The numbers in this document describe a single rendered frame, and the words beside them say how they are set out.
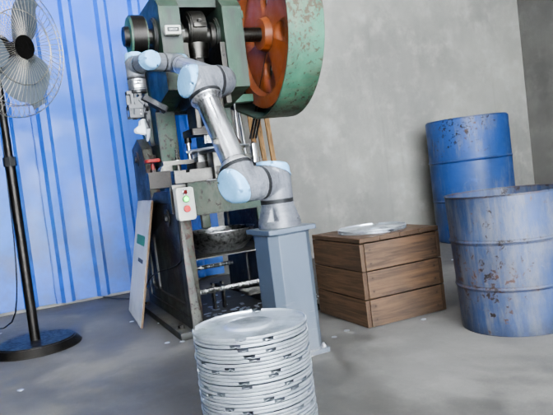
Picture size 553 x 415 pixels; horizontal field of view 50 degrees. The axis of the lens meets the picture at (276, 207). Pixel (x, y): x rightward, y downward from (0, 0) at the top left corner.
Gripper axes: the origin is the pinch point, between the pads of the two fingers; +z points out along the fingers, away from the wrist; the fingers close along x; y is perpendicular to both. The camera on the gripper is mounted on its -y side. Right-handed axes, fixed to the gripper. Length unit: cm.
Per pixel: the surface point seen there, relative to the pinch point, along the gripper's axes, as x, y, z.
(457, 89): -138, -288, -31
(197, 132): -15.4, -26.2, -2.2
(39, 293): -134, 48, 76
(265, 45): -19, -67, -42
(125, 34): -19, 0, -48
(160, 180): 3.2, -1.7, 18.2
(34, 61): -26, 39, -39
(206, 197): 1.2, -21.6, 27.5
